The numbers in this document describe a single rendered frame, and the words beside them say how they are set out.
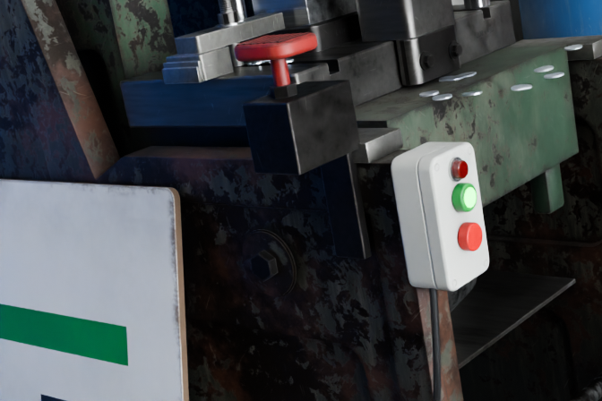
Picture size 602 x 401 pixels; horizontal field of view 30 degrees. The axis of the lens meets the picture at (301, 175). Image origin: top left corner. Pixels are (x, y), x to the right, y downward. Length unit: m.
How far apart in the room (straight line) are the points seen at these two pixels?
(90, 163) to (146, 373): 0.28
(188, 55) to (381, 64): 0.22
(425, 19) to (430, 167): 0.33
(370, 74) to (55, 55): 0.42
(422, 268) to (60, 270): 0.57
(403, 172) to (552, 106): 0.43
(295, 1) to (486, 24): 0.27
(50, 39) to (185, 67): 0.25
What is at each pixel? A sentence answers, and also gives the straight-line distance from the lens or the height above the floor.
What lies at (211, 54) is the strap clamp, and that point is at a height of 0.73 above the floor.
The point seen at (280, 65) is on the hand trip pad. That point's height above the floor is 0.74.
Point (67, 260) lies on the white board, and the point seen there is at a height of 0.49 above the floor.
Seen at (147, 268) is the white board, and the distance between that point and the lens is 1.37.
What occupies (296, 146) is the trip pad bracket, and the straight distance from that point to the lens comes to 1.05.
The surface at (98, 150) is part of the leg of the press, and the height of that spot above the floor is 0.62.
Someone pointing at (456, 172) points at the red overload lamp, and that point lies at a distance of 1.08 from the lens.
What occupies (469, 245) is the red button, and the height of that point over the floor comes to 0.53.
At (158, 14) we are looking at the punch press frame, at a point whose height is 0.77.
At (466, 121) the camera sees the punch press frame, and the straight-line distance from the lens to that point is 1.30.
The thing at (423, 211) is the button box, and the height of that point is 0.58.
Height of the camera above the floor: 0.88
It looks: 13 degrees down
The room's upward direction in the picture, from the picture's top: 10 degrees counter-clockwise
